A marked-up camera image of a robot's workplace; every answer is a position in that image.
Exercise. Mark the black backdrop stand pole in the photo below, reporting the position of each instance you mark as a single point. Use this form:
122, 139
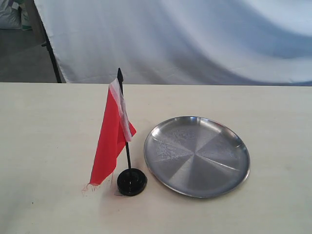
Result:
49, 48

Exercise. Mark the black round flag base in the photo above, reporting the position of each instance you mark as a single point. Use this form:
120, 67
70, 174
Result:
131, 182

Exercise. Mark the white backdrop cloth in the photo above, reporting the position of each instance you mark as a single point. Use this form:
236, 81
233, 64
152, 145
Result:
230, 42

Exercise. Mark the white sack in background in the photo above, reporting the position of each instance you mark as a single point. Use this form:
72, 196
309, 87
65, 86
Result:
13, 15

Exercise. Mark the round steel plate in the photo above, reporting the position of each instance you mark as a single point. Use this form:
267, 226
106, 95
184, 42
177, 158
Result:
196, 156

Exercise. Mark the red and white small flag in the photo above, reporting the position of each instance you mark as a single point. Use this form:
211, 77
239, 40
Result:
116, 131

